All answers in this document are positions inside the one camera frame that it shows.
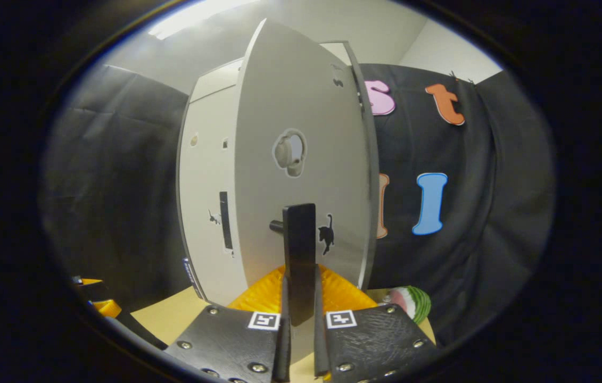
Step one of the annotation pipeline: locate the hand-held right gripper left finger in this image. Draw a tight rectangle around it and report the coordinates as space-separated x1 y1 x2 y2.
165 264 292 383

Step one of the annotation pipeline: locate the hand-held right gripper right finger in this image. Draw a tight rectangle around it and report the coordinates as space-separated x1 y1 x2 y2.
313 264 442 383

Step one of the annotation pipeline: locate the white camera-sticker cabinet door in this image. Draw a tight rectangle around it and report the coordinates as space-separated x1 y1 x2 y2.
177 88 248 307

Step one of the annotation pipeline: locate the grey white shoe cabinet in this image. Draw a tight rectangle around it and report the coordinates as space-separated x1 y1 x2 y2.
176 41 381 306

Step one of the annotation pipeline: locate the white headphone-sticker cabinet door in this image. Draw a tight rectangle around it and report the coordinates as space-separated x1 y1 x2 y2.
234 19 375 367

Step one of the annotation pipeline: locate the watermelon slice toy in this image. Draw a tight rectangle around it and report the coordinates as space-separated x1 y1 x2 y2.
381 286 433 325

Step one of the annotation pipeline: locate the black backdrop cloth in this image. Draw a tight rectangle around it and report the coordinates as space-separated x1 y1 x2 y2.
40 63 557 346

